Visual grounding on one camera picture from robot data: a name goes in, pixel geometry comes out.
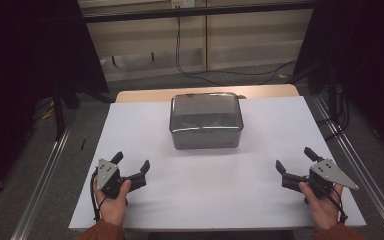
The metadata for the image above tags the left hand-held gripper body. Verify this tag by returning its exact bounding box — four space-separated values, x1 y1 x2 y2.
96 158 147 200

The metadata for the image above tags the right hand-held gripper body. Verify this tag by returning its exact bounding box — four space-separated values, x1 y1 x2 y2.
281 158 360 201

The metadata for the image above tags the clear plastic box lid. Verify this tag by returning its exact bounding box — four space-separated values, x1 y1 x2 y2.
168 92 245 134

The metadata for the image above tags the person's left hand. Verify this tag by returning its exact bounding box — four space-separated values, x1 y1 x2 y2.
92 176 133 228

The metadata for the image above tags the person's right hand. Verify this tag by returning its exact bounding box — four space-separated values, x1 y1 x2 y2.
298 181 344 232

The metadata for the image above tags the white table sheet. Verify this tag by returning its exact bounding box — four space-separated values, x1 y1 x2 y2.
68 95 367 232

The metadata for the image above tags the black metal stand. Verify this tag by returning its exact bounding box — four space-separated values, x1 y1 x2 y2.
50 78 81 142

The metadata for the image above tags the black curtain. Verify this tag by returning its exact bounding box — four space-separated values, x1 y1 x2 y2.
0 0 110 204
292 0 384 164

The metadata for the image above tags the black horizontal bar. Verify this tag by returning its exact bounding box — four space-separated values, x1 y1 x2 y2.
82 1 316 24

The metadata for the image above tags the left hand-held gripper black cable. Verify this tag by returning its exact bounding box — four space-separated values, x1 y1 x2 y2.
89 169 110 223

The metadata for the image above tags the hand-held gripper black cable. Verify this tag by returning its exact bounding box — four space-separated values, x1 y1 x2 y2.
89 169 110 223
325 186 349 225

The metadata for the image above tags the aluminium floor rail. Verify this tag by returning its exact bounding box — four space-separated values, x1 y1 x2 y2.
10 111 78 240
311 94 384 240

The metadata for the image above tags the right hand-held gripper black cable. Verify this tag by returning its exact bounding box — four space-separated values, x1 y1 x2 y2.
325 186 349 225

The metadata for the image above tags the bundle of black cables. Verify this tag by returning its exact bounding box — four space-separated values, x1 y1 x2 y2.
314 81 352 142

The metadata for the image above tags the black cable along wall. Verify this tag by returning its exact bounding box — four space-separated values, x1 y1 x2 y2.
174 16 298 86

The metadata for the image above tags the white wall socket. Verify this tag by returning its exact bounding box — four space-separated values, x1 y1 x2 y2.
170 0 196 10

